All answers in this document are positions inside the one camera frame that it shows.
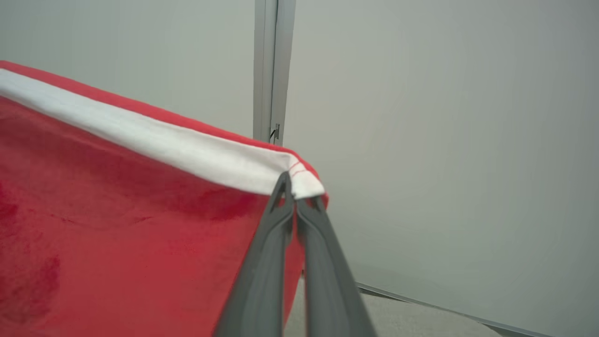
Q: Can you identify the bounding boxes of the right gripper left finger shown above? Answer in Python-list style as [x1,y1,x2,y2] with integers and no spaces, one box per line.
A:
[213,172,296,337]

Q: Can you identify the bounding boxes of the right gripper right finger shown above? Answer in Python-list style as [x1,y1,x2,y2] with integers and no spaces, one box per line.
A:
[296,197,378,337]

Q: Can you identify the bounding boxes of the red shorts with white stripes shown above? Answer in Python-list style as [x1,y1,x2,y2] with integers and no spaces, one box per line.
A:
[0,60,329,337]

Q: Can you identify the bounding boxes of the grey baseboard strip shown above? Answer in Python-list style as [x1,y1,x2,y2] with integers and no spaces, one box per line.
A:
[356,281,557,337]

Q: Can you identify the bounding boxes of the grey metal wall post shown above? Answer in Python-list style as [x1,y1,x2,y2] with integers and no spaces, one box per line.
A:
[253,0,297,146]

